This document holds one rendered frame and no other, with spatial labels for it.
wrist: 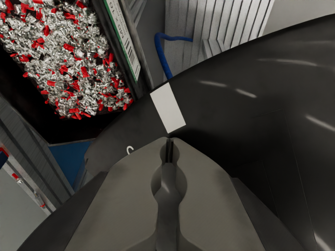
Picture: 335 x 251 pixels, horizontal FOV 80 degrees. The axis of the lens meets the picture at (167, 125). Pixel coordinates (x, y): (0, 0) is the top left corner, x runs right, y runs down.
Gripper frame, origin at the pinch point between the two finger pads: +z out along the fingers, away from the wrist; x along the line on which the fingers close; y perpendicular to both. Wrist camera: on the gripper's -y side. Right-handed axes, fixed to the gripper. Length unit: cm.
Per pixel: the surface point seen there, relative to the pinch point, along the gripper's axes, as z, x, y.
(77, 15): 12.8, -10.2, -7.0
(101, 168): 3.9, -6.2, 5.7
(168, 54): 99, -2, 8
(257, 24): 93, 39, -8
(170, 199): 0.3, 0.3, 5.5
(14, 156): 18.5, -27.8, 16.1
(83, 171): 42, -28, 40
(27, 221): 50, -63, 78
